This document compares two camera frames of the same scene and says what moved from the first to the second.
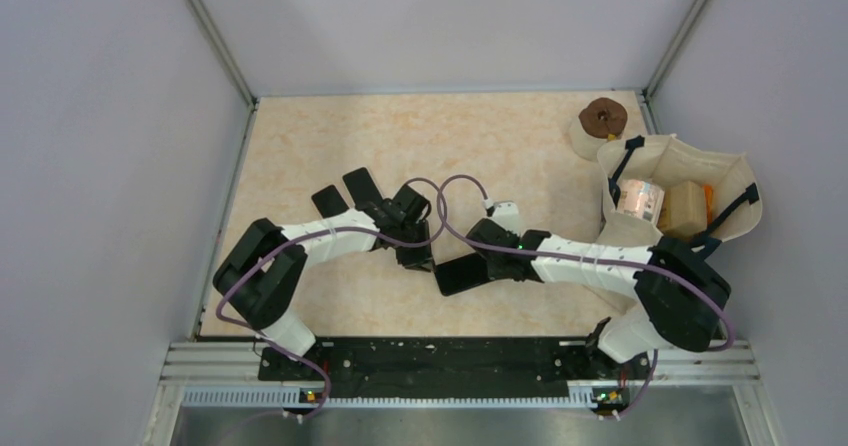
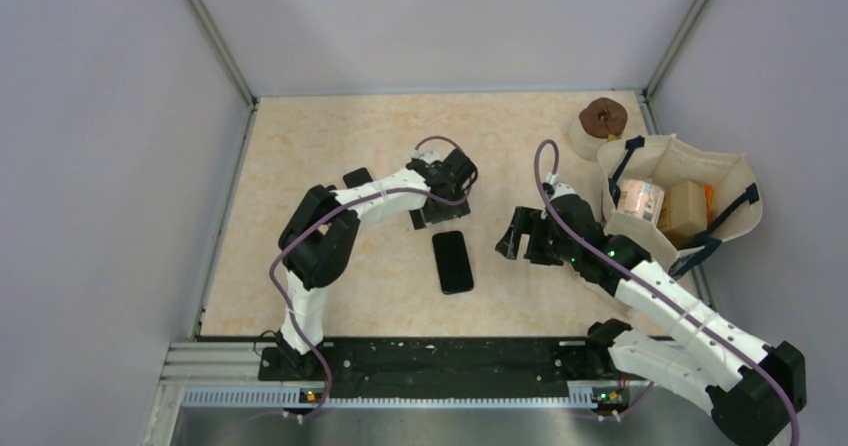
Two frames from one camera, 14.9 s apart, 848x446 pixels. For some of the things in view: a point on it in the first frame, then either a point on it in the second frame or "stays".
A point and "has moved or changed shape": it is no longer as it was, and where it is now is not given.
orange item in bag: (708, 195) stays
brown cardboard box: (683, 210) stays
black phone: (361, 186) stays
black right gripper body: (496, 272) → (567, 248)
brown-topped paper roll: (600, 120) stays
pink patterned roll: (640, 198) stays
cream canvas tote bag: (675, 188) stays
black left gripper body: (415, 232) → (457, 194)
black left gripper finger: (417, 257) → (433, 212)
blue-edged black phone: (458, 274) has moved or changed shape
